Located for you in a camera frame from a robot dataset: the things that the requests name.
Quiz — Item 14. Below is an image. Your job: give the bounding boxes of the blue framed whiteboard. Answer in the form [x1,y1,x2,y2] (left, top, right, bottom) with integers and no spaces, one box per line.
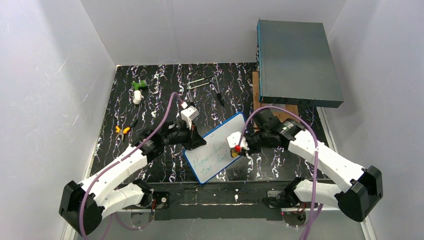
[183,112,246,185]

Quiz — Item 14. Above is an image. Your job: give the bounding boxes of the yellow bone shaped eraser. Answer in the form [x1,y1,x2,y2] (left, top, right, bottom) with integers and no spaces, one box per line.
[230,149,240,158]

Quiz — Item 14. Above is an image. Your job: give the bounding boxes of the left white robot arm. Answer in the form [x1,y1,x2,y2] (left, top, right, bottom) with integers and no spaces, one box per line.
[58,120,207,236]

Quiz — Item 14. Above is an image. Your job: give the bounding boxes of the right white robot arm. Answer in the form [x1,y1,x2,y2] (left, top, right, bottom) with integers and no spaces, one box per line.
[231,106,384,222]

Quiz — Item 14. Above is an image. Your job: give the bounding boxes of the wooden board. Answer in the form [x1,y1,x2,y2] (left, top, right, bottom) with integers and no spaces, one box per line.
[252,71,299,123]

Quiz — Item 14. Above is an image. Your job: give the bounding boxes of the green white toy figure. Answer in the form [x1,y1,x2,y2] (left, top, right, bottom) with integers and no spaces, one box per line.
[131,80,147,105]

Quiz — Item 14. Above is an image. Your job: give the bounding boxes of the dark grey metal box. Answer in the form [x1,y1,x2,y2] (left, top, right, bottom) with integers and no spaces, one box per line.
[256,19,344,108]

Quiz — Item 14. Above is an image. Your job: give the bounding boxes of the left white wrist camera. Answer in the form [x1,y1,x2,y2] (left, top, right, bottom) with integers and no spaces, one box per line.
[180,101,200,129]

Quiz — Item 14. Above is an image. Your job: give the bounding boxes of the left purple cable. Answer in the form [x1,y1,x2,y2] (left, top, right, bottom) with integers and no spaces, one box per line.
[79,92,188,240]

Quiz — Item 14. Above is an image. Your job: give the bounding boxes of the wire whiteboard stand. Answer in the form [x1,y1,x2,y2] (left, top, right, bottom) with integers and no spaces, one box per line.
[186,75,225,107]

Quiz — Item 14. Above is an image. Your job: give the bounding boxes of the orange handled pliers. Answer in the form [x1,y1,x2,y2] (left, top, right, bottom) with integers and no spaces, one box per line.
[115,119,138,142]

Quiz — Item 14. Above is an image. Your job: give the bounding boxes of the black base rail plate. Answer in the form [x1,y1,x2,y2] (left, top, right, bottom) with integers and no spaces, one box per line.
[151,180,289,221]

